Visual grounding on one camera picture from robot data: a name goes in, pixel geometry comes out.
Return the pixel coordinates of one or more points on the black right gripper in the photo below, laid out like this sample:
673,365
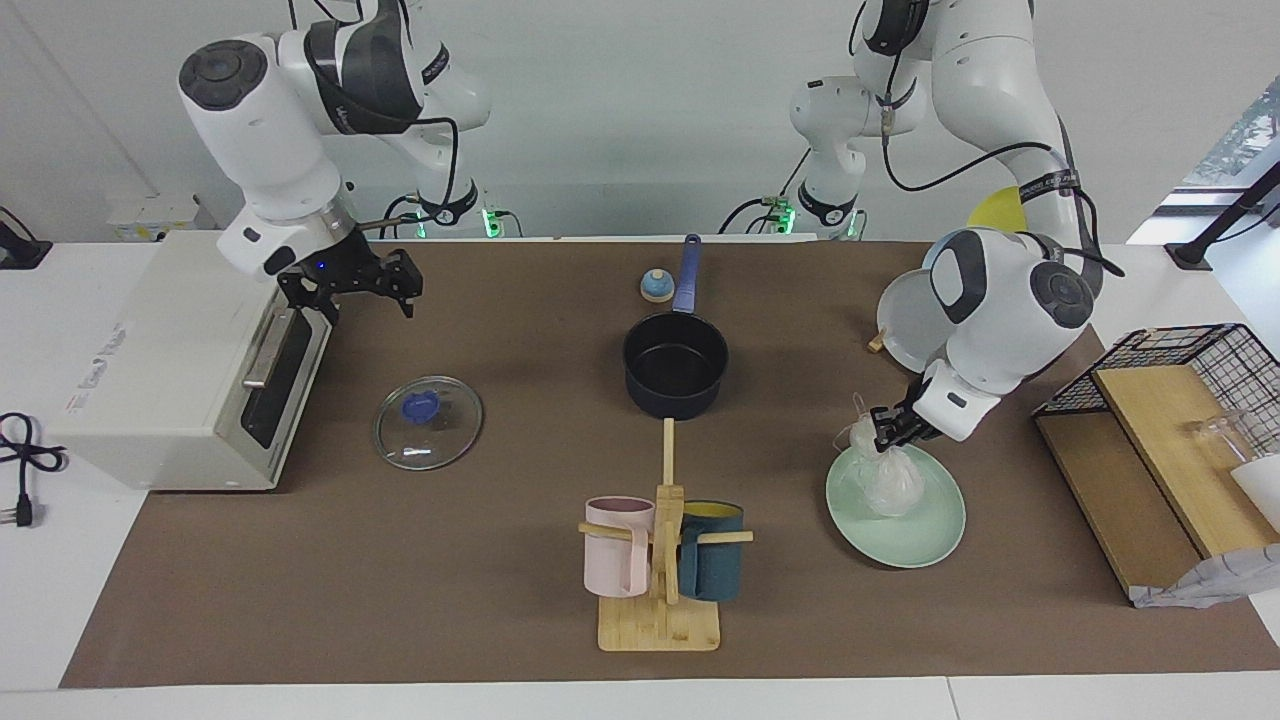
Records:
350,275

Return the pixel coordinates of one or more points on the white cup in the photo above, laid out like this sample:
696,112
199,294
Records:
1262,490

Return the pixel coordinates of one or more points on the glass lid blue knob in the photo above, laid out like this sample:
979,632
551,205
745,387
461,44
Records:
445,435

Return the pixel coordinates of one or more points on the vermicelli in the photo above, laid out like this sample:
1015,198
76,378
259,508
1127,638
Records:
890,485

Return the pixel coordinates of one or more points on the brown table mat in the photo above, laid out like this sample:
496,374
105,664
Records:
500,580

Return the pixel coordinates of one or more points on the black camera stand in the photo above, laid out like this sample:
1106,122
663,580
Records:
1190,255

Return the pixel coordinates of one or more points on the beige toaster oven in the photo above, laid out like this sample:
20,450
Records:
150,350

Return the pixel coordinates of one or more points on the dark teal mug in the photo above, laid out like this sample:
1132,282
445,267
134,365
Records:
712,560

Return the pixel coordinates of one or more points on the wooden plate rack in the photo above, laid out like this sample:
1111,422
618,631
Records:
877,343

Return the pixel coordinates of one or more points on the white patterned cloth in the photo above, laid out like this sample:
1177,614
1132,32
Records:
1210,580

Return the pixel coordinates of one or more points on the yellow plate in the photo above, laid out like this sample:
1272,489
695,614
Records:
995,210

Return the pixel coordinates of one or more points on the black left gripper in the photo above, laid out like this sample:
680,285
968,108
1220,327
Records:
912,420

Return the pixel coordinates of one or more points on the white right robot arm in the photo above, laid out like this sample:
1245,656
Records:
260,130

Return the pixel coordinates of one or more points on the wooden mug tree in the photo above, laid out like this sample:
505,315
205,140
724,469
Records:
660,625

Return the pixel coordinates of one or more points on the clear glass cup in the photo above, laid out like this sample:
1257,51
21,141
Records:
1220,435

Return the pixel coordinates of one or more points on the black clamp base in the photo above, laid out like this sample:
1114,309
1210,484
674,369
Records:
20,255

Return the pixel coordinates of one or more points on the grey plate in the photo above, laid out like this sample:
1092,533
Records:
910,320

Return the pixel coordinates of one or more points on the pink mug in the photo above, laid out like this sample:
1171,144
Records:
612,565

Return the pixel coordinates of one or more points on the light green plate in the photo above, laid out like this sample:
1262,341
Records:
920,535

